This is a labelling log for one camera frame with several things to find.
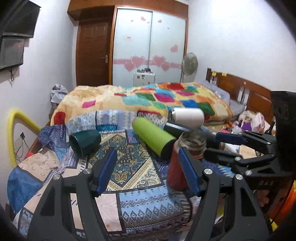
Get blue patterned bed sheet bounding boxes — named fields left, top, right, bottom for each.
left=8, top=110, right=200, bottom=240

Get wooden headboard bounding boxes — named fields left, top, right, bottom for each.
left=206, top=68, right=273, bottom=123

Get dark green mug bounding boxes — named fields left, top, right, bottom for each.
left=69, top=130, right=101, bottom=158

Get red steel thermos cup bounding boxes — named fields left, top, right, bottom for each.
left=166, top=130, right=207, bottom=191

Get yellow foam tube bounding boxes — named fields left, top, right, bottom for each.
left=6, top=108, right=42, bottom=168

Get standing electric fan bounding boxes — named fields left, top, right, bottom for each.
left=181, top=52, right=198, bottom=83

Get black tumbler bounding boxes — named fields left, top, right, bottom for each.
left=163, top=122, right=219, bottom=145

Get frosted glass wardrobe doors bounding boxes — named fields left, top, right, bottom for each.
left=112, top=8, right=186, bottom=87

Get brown wooden door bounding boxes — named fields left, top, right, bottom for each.
left=76, top=18, right=111, bottom=86

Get wall mounted black television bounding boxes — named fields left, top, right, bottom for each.
left=1, top=1, right=41, bottom=71

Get white tumbler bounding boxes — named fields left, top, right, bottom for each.
left=168, top=108, right=205, bottom=128

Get grey pillow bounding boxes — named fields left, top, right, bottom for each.
left=197, top=80, right=246, bottom=116

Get lime green tumbler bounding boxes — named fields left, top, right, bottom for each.
left=132, top=117, right=177, bottom=161

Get white small cabinet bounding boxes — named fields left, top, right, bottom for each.
left=133, top=68, right=156, bottom=86

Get grey clothes pile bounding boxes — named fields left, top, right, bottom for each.
left=50, top=84, right=68, bottom=104

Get colourful patchwork blanket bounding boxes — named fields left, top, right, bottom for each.
left=51, top=82, right=234, bottom=125

